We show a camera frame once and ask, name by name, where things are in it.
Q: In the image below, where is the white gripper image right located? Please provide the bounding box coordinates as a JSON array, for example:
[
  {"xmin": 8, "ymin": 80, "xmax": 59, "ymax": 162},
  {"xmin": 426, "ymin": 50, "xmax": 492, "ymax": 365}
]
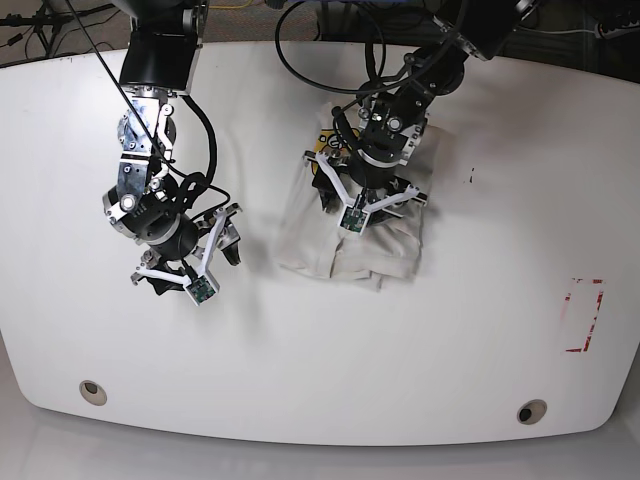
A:
[{"xmin": 303, "ymin": 150, "xmax": 428, "ymax": 225}]

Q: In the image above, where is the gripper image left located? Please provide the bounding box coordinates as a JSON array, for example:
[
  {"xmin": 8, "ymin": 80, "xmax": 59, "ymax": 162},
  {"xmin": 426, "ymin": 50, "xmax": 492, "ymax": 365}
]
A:
[{"xmin": 131, "ymin": 202, "xmax": 242, "ymax": 296}]

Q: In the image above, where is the white T-shirt with yellow logo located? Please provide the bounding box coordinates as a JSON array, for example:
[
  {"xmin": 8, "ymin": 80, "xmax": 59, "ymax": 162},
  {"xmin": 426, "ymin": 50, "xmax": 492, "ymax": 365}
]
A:
[{"xmin": 275, "ymin": 102, "xmax": 457, "ymax": 292}]

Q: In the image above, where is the red tape rectangle marking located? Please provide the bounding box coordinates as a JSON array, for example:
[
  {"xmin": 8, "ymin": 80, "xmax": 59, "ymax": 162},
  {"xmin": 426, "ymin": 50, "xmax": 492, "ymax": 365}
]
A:
[{"xmin": 560, "ymin": 278, "xmax": 606, "ymax": 353}]

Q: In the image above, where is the black tripod stand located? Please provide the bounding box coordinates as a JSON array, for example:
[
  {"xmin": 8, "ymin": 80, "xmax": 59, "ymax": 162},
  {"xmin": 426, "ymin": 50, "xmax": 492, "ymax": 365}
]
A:
[{"xmin": 0, "ymin": 0, "xmax": 116, "ymax": 56}]

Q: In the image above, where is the white power strip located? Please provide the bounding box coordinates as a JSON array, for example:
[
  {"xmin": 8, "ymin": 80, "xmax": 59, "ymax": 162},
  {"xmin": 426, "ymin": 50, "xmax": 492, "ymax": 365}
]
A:
[{"xmin": 595, "ymin": 10, "xmax": 639, "ymax": 40}]

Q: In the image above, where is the wrist camera board image right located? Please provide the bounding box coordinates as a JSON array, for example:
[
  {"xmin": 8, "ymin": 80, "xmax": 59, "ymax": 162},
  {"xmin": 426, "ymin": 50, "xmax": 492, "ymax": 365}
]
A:
[{"xmin": 338, "ymin": 205, "xmax": 371, "ymax": 235}]

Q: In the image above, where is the wrist camera board image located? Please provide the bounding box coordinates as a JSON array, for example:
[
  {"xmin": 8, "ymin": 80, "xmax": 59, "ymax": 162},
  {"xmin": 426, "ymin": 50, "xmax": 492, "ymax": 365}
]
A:
[
  {"xmin": 338, "ymin": 205, "xmax": 371, "ymax": 235},
  {"xmin": 185, "ymin": 275, "xmax": 219, "ymax": 306}
]

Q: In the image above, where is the wrist camera board image left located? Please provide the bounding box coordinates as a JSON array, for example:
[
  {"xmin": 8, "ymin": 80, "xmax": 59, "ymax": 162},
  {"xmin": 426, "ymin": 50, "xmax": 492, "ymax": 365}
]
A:
[{"xmin": 185, "ymin": 275, "xmax": 219, "ymax": 306}]

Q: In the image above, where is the left table cable grommet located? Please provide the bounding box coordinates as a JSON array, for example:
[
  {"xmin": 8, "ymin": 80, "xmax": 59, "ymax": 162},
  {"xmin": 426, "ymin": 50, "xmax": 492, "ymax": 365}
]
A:
[{"xmin": 79, "ymin": 380, "xmax": 108, "ymax": 407}]

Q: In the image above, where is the table cable grommet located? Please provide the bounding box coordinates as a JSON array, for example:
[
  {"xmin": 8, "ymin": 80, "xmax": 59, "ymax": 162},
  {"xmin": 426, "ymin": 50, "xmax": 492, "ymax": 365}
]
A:
[
  {"xmin": 517, "ymin": 399, "xmax": 547, "ymax": 426},
  {"xmin": 79, "ymin": 380, "xmax": 108, "ymax": 407}
]

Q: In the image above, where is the right table cable grommet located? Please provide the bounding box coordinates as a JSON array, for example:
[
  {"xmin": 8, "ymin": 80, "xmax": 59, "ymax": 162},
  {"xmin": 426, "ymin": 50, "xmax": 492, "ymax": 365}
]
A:
[{"xmin": 517, "ymin": 399, "xmax": 547, "ymax": 426}]

